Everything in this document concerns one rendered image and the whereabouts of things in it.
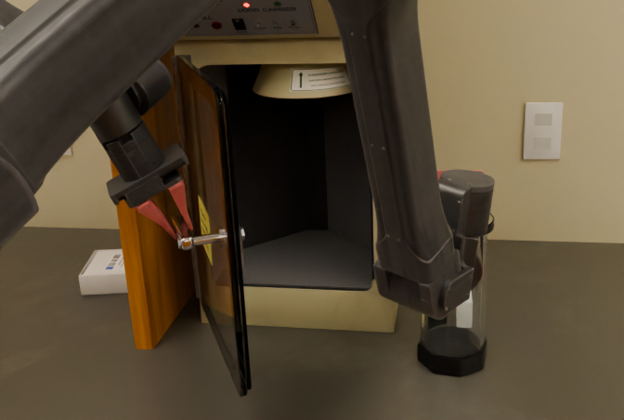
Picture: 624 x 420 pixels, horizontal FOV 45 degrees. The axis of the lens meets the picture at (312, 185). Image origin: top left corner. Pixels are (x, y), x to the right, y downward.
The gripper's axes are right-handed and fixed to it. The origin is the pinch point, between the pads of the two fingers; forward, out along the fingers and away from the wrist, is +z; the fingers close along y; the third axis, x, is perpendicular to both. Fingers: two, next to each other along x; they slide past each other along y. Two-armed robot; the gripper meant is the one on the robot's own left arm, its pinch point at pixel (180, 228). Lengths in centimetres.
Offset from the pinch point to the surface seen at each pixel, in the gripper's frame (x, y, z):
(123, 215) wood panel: -17.8, 6.9, 0.7
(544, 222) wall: -32, -62, 52
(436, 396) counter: 10.8, -18.1, 36.1
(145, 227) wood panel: -19.2, 5.2, 4.6
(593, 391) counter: 18, -37, 44
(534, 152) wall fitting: -32, -65, 37
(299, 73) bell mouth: -15.8, -25.9, -5.5
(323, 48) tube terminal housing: -11.5, -29.8, -8.1
